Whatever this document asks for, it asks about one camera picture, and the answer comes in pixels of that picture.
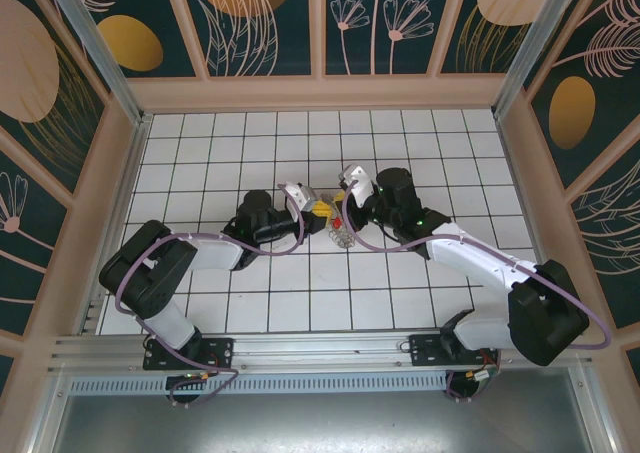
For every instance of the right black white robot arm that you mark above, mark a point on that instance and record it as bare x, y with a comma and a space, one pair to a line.
545, 323

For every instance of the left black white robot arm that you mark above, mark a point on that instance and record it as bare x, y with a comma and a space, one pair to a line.
145, 273

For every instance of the yellow power connector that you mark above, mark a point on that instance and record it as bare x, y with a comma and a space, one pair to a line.
469, 375
204, 375

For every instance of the grey metal sheet panel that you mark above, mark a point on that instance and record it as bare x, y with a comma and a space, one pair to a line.
320, 423

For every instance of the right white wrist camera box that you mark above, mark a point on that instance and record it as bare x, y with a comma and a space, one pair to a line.
360, 183

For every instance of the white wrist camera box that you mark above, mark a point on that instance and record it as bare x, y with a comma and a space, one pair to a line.
360, 183
300, 195

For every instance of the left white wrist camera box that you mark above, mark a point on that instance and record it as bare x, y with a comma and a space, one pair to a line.
300, 195

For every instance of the aluminium table edge rail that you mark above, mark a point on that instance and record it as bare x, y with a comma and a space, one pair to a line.
131, 173
516, 173

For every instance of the aluminium mounting rail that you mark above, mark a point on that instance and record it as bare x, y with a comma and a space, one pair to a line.
320, 353

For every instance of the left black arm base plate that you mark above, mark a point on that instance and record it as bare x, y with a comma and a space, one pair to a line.
220, 350

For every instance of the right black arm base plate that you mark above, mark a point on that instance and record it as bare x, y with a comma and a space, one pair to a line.
425, 350

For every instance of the aluminium frame post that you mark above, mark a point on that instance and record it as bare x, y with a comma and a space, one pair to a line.
540, 28
95, 38

